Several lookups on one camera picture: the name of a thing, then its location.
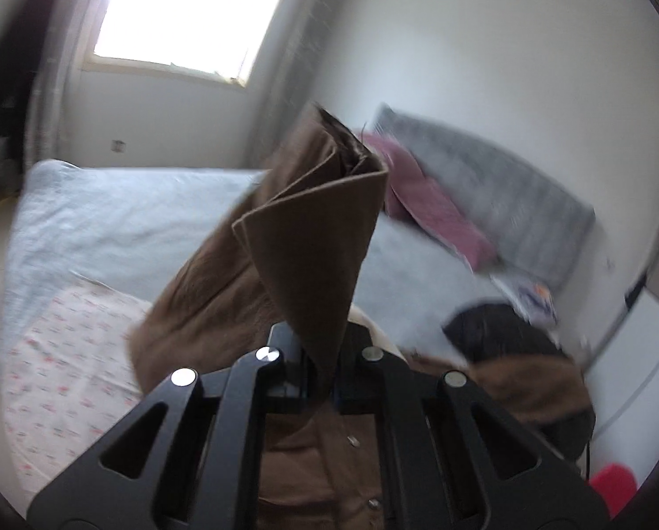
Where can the window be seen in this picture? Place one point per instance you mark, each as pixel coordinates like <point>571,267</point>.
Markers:
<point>191,11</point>

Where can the brown jacket with fur collar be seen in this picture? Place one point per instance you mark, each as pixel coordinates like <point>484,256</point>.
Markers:
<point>307,243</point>

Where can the red plastic chair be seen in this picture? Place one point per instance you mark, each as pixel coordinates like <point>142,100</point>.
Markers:
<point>614,486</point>

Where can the white wall socket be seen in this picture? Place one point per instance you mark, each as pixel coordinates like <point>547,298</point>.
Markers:
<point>118,146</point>

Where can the white wardrobe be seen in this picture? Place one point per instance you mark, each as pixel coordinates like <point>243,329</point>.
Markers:
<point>638,353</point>

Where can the dark hanging clothes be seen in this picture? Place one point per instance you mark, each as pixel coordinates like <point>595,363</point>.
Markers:
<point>15,66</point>

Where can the cherry print bed sheet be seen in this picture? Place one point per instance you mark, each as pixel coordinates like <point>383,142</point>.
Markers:
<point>70,364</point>

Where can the grey patterned curtain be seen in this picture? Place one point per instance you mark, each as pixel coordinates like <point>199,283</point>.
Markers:
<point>291,94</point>
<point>53,94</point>

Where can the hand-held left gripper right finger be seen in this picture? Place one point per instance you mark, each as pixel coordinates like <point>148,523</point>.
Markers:
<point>357,381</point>

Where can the pink velvet pillow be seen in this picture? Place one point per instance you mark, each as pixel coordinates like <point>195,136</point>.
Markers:
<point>396,165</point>
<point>445,221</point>

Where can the grey padded headboard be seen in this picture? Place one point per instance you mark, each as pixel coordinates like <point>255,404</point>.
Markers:
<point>517,204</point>

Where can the black quilted jacket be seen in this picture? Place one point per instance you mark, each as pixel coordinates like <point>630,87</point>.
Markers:
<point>495,331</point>

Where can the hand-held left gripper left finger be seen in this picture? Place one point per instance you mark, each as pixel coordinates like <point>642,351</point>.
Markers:
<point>285,375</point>

